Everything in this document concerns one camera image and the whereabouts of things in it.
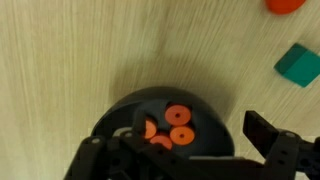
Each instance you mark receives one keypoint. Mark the green block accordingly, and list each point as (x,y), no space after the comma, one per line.
(298,65)

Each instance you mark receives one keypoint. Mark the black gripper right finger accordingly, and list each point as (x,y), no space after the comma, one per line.
(283,153)

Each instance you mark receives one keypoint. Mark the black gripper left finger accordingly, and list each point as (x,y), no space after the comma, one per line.
(133,153)

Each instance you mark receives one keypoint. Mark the black bowl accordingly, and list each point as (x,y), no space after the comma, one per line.
(210,136)

